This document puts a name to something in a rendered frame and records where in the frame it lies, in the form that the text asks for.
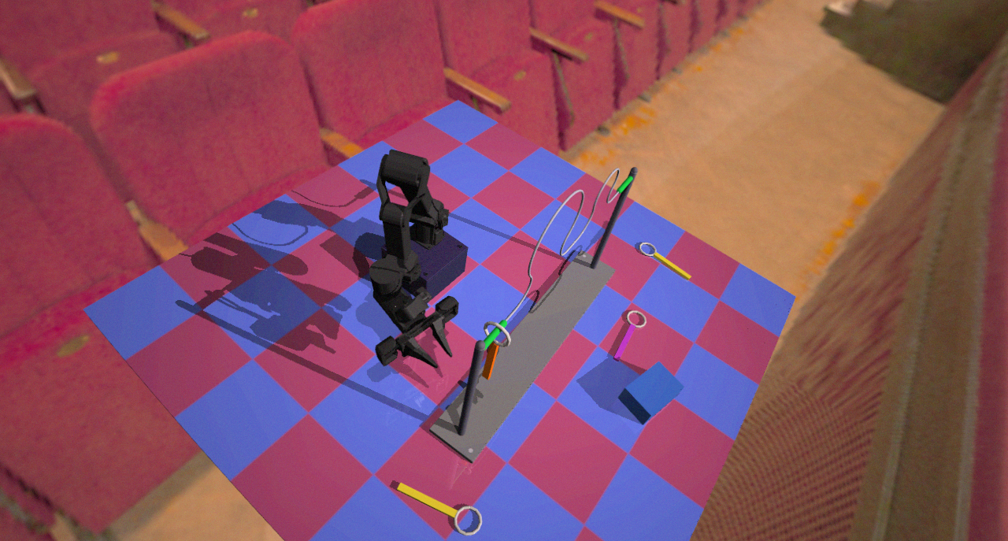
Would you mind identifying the white loop with magenta handle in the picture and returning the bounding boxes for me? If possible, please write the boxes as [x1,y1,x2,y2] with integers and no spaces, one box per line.
[613,311,647,361]

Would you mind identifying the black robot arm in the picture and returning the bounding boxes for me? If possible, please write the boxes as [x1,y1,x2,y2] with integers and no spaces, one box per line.
[369,150,449,331]

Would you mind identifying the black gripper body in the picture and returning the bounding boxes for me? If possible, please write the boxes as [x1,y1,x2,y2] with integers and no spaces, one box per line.
[375,295,459,366]

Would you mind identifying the grey ring with yellow handle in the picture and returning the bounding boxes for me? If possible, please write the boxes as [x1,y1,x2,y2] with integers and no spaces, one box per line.
[639,243,691,280]
[397,483,482,536]

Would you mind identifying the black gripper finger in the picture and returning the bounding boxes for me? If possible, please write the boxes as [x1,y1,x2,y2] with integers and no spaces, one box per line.
[432,316,452,357]
[401,337,438,368]

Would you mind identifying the orange handle with grey loop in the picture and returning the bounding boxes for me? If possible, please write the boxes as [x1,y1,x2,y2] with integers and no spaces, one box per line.
[482,321,511,380]

